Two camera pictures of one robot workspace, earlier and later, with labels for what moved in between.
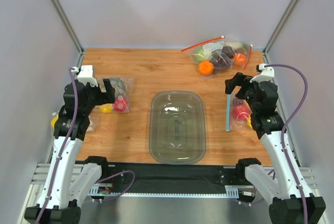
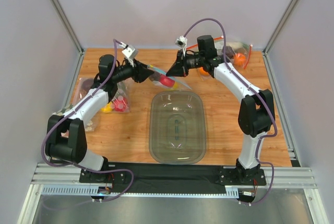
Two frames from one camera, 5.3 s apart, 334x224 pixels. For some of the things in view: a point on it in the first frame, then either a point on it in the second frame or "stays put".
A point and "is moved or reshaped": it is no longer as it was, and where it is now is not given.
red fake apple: x=240 y=112 is moved or reshaped
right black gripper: x=241 y=86 → x=182 y=62
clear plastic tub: x=177 y=128 stays put
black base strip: x=135 y=177 stays put
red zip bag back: x=218 y=55 stays put
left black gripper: x=98 y=93 → x=135 y=70
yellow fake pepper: x=107 y=108 stays put
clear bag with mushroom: x=123 y=87 stays put
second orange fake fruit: x=239 y=59 stays put
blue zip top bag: x=238 y=113 → x=160 y=78
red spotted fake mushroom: x=121 y=104 stays put
